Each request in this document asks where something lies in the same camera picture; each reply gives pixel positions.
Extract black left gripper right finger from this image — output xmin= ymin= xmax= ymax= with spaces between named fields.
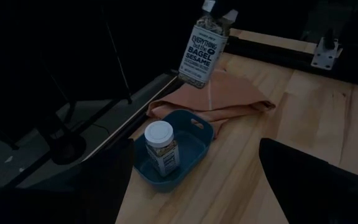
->
xmin=259 ymin=138 xmax=358 ymax=224

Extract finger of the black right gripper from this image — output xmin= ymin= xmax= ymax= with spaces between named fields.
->
xmin=212 ymin=0 xmax=242 ymax=19

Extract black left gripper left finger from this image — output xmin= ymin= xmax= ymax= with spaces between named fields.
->
xmin=0 ymin=138 xmax=135 ymax=224

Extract white-lid bagel seasoning jar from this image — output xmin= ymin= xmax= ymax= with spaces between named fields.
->
xmin=144 ymin=120 xmax=181 ymax=177
xmin=178 ymin=0 xmax=239 ymax=90

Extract black stand with round base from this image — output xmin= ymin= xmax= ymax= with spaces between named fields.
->
xmin=34 ymin=102 xmax=88 ymax=166

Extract pink folded cloth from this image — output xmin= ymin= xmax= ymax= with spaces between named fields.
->
xmin=146 ymin=67 xmax=276 ymax=139

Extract blue plastic bin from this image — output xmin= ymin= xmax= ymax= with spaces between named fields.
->
xmin=133 ymin=108 xmax=215 ymax=192

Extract black folding partition screen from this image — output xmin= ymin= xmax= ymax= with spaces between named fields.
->
xmin=0 ymin=0 xmax=204 ymax=141

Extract silver metal corner bracket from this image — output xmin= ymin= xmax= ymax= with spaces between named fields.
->
xmin=310 ymin=37 xmax=343 ymax=71

